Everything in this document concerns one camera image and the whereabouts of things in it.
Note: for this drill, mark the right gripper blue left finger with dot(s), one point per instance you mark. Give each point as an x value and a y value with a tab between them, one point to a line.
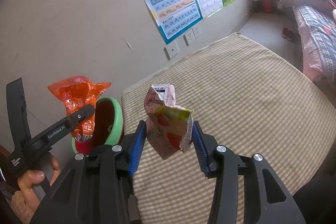
95	188

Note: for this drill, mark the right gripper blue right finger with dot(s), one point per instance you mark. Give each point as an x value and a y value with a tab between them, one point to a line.
266	198

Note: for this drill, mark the orange snack wrapper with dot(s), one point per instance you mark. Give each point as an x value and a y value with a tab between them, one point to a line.
75	93

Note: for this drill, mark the pink strawberry milk carton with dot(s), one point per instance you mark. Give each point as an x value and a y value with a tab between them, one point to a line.
169	126

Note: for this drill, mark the green red trash bin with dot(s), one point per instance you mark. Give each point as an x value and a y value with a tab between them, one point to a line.
108	126

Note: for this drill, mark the person's left hand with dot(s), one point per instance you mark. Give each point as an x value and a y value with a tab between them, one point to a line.
25	201

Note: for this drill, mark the beige checkered tablecloth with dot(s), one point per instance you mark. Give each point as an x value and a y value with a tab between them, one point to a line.
252	101

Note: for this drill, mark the red shoes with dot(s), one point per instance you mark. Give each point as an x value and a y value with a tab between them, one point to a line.
289	35

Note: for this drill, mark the bed with plaid quilt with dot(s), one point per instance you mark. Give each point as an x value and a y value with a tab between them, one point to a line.
317	32

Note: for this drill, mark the red bin under desk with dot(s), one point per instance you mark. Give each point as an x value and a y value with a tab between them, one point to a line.
267	6

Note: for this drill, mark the white wall socket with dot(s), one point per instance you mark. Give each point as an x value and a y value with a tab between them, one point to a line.
192	34

